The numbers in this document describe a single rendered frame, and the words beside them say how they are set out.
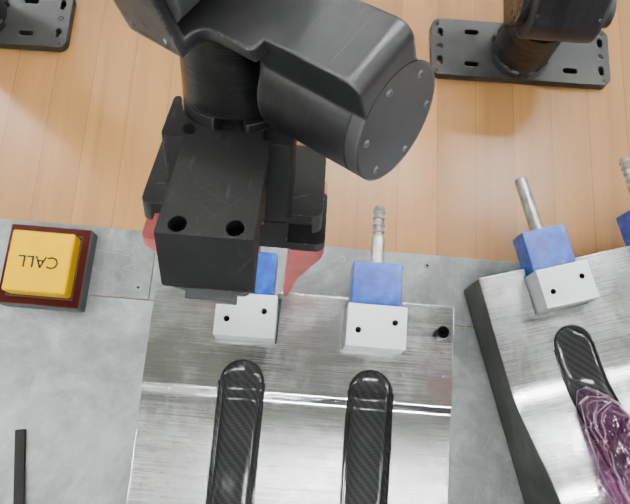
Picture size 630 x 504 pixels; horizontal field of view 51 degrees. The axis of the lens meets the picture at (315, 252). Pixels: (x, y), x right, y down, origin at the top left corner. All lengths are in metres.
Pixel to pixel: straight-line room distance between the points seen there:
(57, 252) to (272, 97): 0.41
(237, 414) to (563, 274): 0.31
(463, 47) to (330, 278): 0.30
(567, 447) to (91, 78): 0.60
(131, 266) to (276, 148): 0.38
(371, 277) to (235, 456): 0.19
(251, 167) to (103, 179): 0.42
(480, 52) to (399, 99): 0.50
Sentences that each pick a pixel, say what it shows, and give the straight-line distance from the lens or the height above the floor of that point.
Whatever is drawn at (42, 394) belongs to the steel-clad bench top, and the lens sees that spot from 0.69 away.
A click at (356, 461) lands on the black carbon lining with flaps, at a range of 0.57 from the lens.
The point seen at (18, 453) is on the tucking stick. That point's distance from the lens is 0.69.
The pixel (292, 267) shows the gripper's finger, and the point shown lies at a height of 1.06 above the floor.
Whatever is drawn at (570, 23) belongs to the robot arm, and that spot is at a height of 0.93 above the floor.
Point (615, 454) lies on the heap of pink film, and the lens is 0.61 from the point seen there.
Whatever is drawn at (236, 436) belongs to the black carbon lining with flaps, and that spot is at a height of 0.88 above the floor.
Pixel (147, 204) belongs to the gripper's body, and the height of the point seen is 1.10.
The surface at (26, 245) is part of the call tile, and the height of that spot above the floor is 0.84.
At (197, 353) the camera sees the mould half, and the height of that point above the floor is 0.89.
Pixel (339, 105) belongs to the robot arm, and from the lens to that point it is 0.28.
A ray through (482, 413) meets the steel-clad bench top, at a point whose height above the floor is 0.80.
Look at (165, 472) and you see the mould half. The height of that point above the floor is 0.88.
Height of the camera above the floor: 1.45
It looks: 75 degrees down
